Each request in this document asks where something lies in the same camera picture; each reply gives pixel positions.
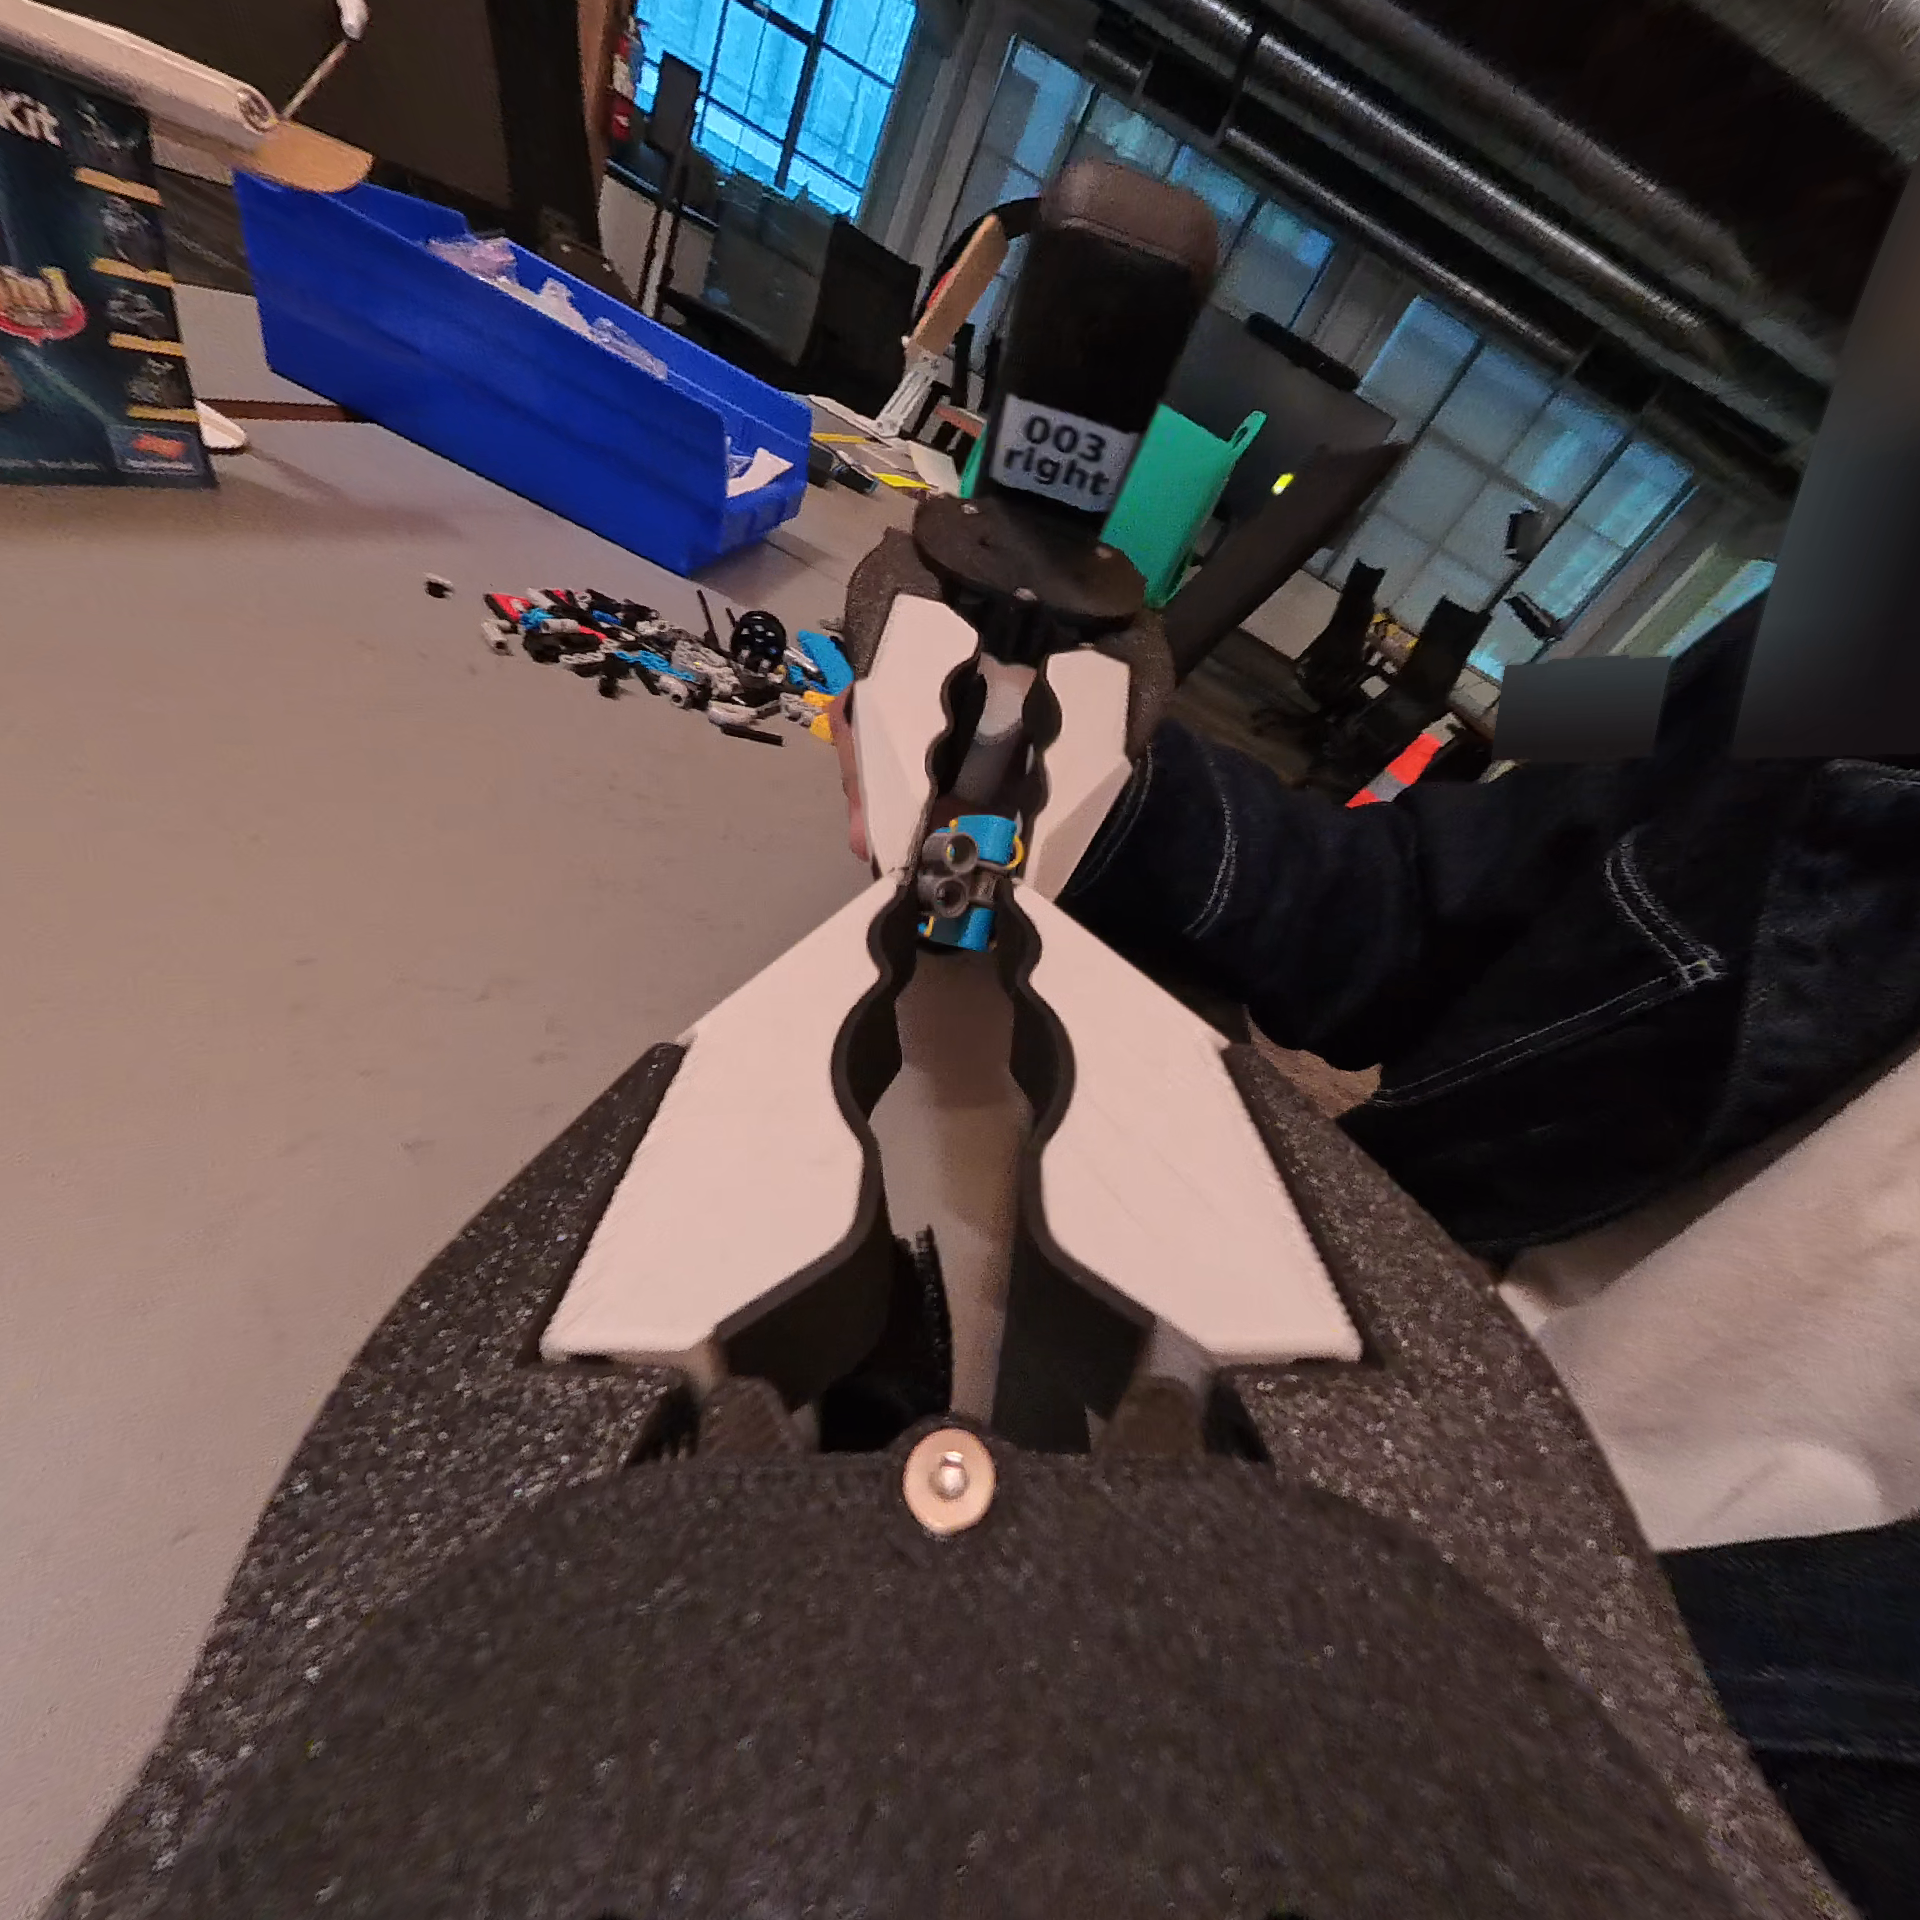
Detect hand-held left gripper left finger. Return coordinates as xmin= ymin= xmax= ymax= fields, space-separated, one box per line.
xmin=536 ymin=878 xmax=910 ymax=1403

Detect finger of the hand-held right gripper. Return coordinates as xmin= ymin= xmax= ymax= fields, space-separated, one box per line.
xmin=1016 ymin=647 xmax=1144 ymax=904
xmin=842 ymin=590 xmax=975 ymax=881

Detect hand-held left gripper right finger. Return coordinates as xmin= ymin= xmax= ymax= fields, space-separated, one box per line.
xmin=1000 ymin=882 xmax=1367 ymax=1403

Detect blue toy brick arm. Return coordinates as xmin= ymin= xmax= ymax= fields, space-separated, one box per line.
xmin=913 ymin=810 xmax=1029 ymax=953

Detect grey desk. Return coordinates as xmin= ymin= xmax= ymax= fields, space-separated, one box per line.
xmin=0 ymin=287 xmax=992 ymax=1920

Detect green plastic holder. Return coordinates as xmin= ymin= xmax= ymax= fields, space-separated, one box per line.
xmin=959 ymin=408 xmax=1269 ymax=609

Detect pile of small brick parts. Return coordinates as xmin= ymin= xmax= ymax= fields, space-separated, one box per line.
xmin=479 ymin=584 xmax=856 ymax=748

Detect black office chair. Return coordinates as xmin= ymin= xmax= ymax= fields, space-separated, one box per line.
xmin=1357 ymin=592 xmax=1494 ymax=782
xmin=1294 ymin=558 xmax=1382 ymax=736

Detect black slanted board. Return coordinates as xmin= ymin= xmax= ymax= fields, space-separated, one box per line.
xmin=1161 ymin=439 xmax=1414 ymax=682

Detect dark overhead pipe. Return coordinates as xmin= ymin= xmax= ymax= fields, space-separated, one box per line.
xmin=1079 ymin=0 xmax=1862 ymax=438

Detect orange traffic cone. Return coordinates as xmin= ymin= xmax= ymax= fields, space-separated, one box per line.
xmin=1345 ymin=719 xmax=1464 ymax=811

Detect large paned window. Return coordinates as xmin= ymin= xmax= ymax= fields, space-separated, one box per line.
xmin=630 ymin=0 xmax=920 ymax=220
xmin=959 ymin=36 xmax=1770 ymax=706

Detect blue plastic bin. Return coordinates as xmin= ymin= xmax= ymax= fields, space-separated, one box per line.
xmin=230 ymin=169 xmax=815 ymax=579

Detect person's dark denim jacket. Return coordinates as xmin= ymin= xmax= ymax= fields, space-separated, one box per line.
xmin=1334 ymin=758 xmax=1920 ymax=1263

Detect person's white shirt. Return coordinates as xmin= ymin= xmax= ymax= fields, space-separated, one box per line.
xmin=1498 ymin=1035 xmax=1920 ymax=1555

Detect dark hanging screen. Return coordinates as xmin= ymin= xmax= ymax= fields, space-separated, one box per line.
xmin=88 ymin=0 xmax=601 ymax=214

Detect person's dark jeans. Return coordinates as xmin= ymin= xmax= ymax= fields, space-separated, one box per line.
xmin=1656 ymin=1516 xmax=1920 ymax=1920

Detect brown cardboard piece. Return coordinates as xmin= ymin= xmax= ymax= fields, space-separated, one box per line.
xmin=150 ymin=118 xmax=377 ymax=196

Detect dark blue robot kit box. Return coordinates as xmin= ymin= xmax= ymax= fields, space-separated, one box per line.
xmin=0 ymin=47 xmax=218 ymax=489

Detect white roller tube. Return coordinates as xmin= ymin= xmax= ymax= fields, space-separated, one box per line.
xmin=0 ymin=0 xmax=279 ymax=145

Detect wooden handled tool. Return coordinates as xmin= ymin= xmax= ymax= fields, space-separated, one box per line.
xmin=885 ymin=210 xmax=1009 ymax=443

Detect metal crank handle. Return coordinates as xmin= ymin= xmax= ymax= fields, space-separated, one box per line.
xmin=276 ymin=0 xmax=372 ymax=121

